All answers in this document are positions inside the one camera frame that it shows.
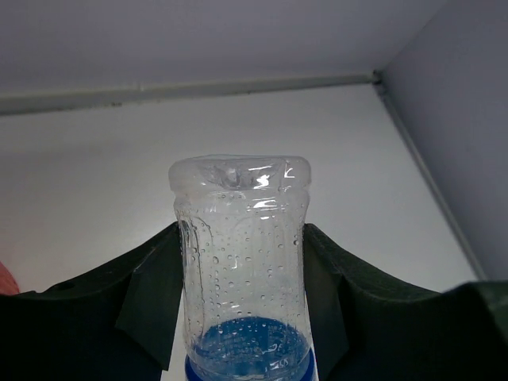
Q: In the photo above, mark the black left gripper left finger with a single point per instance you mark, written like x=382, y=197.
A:
x=114, y=322

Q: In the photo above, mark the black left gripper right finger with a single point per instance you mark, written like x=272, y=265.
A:
x=369, y=325

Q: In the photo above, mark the blue label clear bottle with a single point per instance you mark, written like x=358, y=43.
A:
x=241, y=221

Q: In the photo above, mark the red plastic mesh bin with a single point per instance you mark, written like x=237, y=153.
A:
x=8, y=285

